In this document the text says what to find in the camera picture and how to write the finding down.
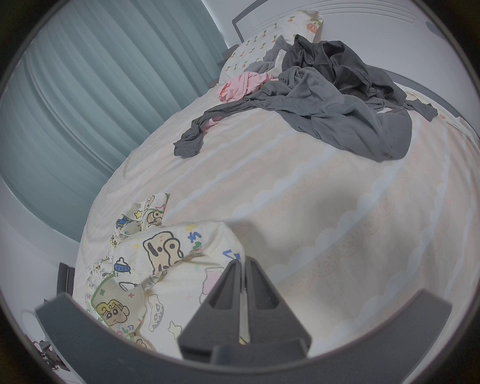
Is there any pile of clothes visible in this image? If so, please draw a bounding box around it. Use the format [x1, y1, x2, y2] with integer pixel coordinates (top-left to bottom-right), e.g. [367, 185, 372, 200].
[173, 34, 439, 163]

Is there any pink garment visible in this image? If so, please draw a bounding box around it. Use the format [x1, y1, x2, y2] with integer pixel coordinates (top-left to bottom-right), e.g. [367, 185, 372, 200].
[204, 72, 278, 126]

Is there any white printed pyjama top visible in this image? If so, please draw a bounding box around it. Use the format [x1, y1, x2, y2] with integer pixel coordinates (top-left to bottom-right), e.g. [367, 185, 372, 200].
[80, 193, 250, 351]

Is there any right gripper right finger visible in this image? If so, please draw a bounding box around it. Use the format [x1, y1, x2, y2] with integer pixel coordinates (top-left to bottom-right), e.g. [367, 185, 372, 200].
[245, 258, 313, 349]

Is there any blue-green curtain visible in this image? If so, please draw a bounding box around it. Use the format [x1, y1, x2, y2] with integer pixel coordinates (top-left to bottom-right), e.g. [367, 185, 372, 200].
[0, 0, 229, 233]

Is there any white printed pillow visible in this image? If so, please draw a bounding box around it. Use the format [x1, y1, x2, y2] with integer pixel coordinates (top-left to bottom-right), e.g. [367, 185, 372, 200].
[218, 10, 324, 85]

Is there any bed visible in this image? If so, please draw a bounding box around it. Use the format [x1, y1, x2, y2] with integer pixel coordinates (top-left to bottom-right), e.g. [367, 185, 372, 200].
[73, 0, 480, 357]

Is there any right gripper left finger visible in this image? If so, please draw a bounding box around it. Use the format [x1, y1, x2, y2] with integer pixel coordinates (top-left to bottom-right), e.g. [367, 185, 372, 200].
[178, 259, 247, 362]

